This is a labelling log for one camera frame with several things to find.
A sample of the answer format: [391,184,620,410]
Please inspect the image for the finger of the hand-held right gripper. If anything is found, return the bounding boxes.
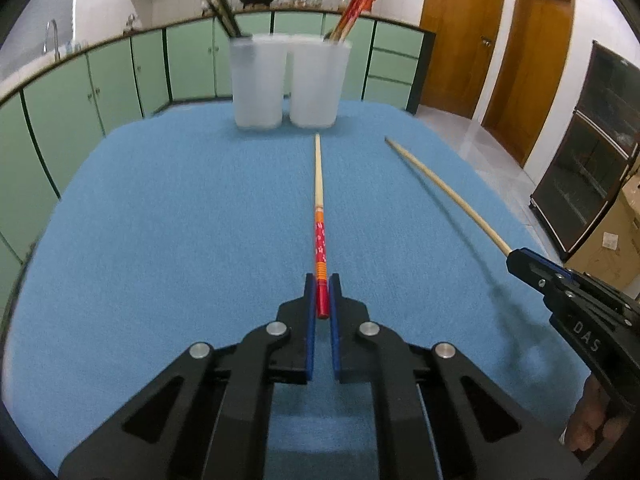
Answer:
[524,250,640,317]
[506,248,630,330]

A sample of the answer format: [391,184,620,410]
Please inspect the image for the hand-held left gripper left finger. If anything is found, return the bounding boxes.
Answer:
[59,273,318,480]

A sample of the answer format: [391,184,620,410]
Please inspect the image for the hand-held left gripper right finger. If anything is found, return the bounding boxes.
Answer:
[328,273,586,480]

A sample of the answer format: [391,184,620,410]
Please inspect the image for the red patterned wooden chopstick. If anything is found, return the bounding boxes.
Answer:
[332,0,374,42]
[313,132,332,320]
[325,0,367,43]
[337,0,380,42]

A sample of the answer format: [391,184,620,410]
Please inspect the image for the plain wooden chopstick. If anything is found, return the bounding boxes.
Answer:
[384,136,514,257]

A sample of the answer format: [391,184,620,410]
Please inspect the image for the white plastic cup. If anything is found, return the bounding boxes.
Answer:
[288,34,353,130]
[229,34,289,130]

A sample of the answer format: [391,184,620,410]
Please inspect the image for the person's right hand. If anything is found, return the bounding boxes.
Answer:
[565,375,640,463]

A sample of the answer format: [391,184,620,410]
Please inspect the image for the cardboard box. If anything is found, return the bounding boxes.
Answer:
[562,172,640,307]

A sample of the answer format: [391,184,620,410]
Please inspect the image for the black glass cabinet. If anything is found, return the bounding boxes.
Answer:
[529,40,640,264]

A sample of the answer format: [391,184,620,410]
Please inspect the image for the blue mat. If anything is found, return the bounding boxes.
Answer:
[0,99,601,480]

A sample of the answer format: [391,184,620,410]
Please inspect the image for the green base cabinets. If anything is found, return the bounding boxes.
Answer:
[165,10,436,114]
[0,26,171,271]

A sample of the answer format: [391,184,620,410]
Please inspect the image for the row of glass jars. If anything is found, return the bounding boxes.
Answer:
[275,0,351,11]

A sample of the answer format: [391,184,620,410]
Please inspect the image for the chrome faucet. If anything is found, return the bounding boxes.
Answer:
[42,19,61,62]

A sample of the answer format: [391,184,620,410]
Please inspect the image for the grey window blind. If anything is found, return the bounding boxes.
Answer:
[7,0,78,86]

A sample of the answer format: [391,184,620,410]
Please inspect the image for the wooden door with handle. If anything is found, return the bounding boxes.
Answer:
[419,0,509,120]

